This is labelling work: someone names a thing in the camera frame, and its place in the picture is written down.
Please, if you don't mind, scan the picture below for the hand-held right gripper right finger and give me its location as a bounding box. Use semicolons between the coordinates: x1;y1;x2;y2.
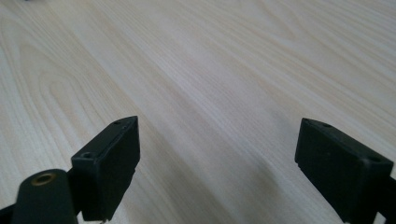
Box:
294;117;395;224

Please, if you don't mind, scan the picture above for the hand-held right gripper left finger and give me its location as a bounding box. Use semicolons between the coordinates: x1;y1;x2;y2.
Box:
70;115;141;222

